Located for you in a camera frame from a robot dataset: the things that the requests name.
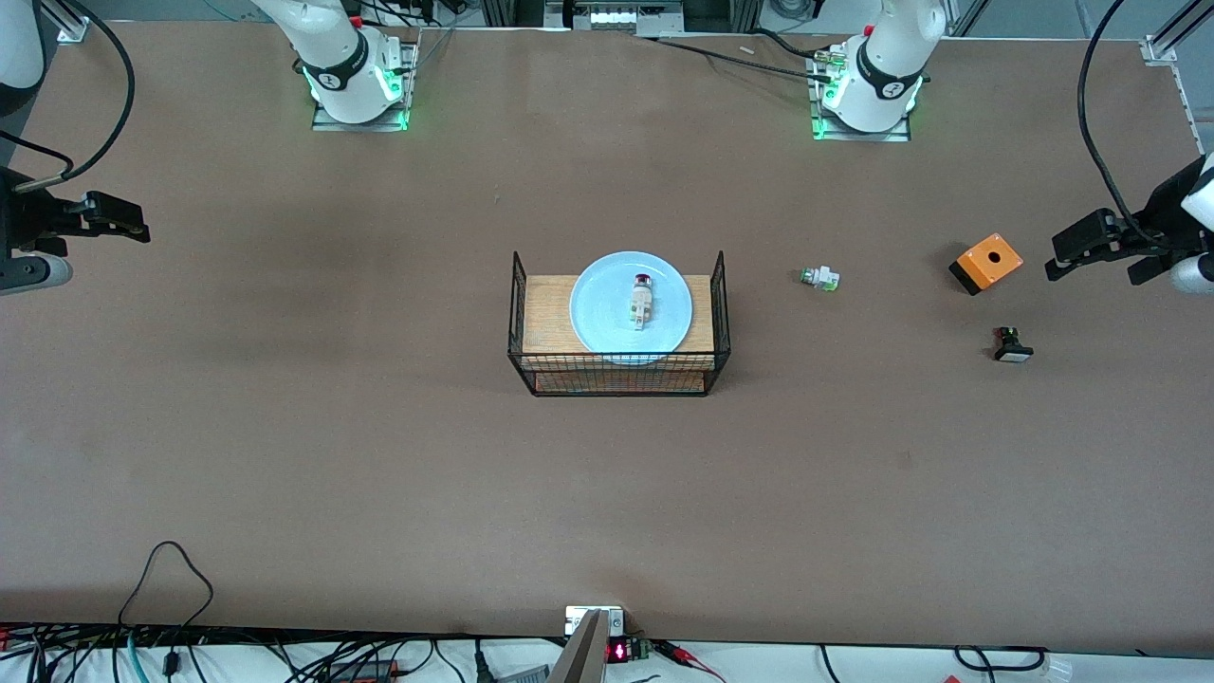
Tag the circuit board red display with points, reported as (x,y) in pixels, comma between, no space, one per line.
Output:
(618,651)

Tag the black white-capped push button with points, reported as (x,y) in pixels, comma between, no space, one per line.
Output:
(1011,349)

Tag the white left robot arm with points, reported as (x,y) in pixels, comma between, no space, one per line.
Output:
(882,85)

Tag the red push button switch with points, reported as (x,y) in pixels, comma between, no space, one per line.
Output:
(642,304)

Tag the grey camera mount bar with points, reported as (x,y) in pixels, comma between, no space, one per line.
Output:
(580,659)

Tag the aluminium frame profile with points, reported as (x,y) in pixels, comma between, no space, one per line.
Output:
(71,27)
(1162,47)

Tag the orange button enclosure box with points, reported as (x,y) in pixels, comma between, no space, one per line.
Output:
(991,258)

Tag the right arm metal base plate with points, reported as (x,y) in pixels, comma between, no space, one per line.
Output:
(327,122)

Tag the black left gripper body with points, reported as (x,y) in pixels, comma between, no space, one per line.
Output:
(1160,211)

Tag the red clip test leads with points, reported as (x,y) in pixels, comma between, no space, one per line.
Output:
(678,653)

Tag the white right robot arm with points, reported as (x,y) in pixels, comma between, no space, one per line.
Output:
(351,76)

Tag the green push button switch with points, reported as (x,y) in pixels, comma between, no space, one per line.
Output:
(821,279)

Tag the silver camera mount bracket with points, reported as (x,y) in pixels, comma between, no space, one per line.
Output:
(576,621)

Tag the white lit control device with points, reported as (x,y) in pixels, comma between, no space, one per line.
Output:
(616,17)

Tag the light blue round plate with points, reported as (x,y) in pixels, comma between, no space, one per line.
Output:
(597,323)

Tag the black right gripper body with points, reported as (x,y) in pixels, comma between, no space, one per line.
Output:
(21,216)

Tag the black power adapter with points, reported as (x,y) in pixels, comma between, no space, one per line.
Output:
(365,670)

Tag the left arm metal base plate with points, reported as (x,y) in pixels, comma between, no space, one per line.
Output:
(892,137)

